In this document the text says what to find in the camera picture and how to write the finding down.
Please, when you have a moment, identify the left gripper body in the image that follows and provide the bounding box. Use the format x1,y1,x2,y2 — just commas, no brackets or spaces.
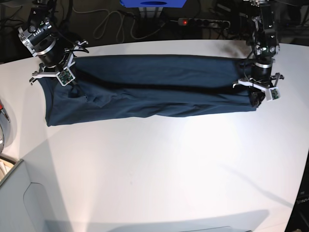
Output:
232,43,284,102

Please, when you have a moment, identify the white looped cable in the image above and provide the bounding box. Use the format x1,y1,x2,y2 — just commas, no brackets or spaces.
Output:
70,0,167,41

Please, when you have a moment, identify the dark blue T-shirt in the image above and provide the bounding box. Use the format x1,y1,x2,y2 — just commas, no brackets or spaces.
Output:
39,55,257,126

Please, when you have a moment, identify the white power strip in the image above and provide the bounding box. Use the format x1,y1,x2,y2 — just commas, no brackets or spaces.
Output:
177,18,230,29

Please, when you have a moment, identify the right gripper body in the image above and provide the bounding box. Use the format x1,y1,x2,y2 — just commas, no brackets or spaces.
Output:
18,20,88,87

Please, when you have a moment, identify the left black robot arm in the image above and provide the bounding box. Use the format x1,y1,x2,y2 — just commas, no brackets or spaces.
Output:
233,0,284,108

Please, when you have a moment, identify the grey bin at left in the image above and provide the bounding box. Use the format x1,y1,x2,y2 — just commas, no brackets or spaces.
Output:
0,159,50,232

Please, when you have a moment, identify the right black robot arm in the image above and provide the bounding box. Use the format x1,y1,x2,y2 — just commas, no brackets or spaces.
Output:
18,0,89,87

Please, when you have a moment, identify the blue box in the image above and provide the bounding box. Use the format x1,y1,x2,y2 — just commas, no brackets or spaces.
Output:
120,0,186,8

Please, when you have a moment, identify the red and white device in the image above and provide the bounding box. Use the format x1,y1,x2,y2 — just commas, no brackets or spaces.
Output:
0,102,11,153

